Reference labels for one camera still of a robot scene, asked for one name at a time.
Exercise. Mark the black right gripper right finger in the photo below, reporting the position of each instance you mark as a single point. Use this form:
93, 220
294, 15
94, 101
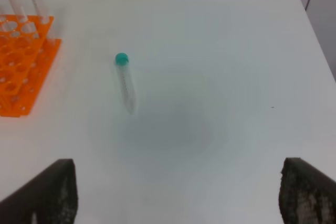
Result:
306, 194

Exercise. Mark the test tube with teal cap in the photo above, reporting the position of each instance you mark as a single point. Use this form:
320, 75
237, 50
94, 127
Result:
128, 93

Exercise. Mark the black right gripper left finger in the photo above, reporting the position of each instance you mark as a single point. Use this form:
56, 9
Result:
50, 197

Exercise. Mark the back row tube far right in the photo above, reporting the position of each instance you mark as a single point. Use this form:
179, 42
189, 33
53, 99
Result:
44, 20

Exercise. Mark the orange test tube rack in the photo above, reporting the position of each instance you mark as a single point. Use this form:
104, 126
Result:
26, 58

